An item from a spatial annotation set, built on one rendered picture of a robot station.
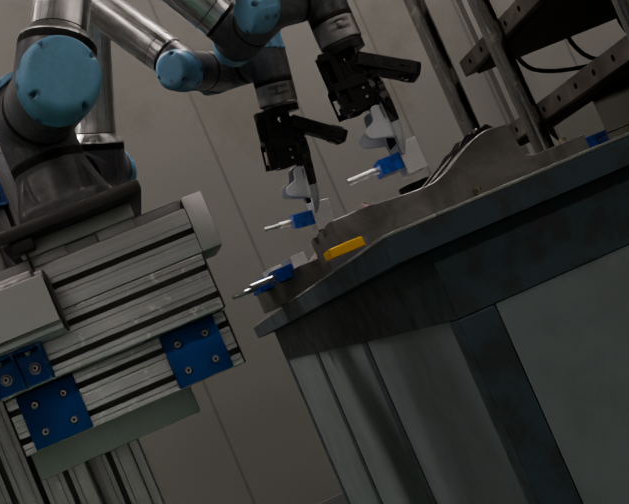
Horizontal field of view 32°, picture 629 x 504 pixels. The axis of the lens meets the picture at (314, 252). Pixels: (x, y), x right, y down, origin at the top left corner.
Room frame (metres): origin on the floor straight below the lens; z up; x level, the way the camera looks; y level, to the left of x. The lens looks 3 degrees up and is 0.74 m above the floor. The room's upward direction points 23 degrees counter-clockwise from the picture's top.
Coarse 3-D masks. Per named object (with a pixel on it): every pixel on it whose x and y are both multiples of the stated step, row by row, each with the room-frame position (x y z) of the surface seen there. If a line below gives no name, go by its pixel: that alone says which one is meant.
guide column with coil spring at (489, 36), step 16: (480, 0) 2.93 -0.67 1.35; (480, 16) 2.94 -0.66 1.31; (496, 16) 2.95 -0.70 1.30; (496, 32) 2.93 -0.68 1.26; (496, 48) 2.94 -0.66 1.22; (496, 64) 2.95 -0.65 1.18; (512, 64) 2.93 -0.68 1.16; (512, 80) 2.93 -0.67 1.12; (512, 96) 2.95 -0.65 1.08; (528, 96) 2.94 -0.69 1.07; (528, 112) 2.93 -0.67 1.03; (528, 128) 2.94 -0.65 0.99; (544, 128) 2.94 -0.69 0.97; (544, 144) 2.93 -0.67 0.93
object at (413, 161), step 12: (396, 144) 1.85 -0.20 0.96; (408, 144) 1.85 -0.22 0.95; (396, 156) 1.85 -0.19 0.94; (408, 156) 1.85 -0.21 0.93; (420, 156) 1.85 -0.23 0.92; (384, 168) 1.84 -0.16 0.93; (396, 168) 1.85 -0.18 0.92; (408, 168) 1.85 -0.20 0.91; (420, 168) 1.85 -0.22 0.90; (348, 180) 1.85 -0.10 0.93; (360, 180) 1.85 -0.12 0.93
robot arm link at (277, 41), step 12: (276, 36) 2.07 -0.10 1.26; (264, 48) 2.06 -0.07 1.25; (276, 48) 2.06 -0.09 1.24; (252, 60) 2.07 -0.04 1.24; (264, 60) 2.06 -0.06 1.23; (276, 60) 2.06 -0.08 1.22; (240, 72) 2.09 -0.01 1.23; (252, 72) 2.08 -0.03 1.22; (264, 72) 2.06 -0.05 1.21; (276, 72) 2.06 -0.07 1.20; (288, 72) 2.08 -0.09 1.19; (264, 84) 2.07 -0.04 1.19
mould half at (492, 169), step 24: (480, 144) 2.00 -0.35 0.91; (504, 144) 2.00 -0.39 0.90; (576, 144) 2.03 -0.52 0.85; (456, 168) 1.99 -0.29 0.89; (480, 168) 1.99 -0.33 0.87; (504, 168) 2.00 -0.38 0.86; (528, 168) 2.01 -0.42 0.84; (432, 192) 1.98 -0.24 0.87; (456, 192) 1.98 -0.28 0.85; (360, 216) 1.95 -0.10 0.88; (384, 216) 1.96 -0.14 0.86; (408, 216) 1.97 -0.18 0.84; (312, 240) 2.18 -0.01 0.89; (336, 240) 1.95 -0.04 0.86
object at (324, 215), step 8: (320, 200) 2.11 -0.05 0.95; (328, 200) 2.11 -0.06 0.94; (312, 208) 2.11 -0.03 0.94; (320, 208) 2.11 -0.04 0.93; (328, 208) 2.11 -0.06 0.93; (296, 216) 2.11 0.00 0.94; (304, 216) 2.11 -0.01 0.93; (312, 216) 2.11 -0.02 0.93; (320, 216) 2.11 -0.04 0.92; (328, 216) 2.11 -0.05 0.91; (280, 224) 2.12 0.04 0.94; (288, 224) 2.12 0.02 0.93; (296, 224) 2.11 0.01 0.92; (304, 224) 2.11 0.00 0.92; (312, 224) 2.11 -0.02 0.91; (320, 224) 2.11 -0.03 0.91
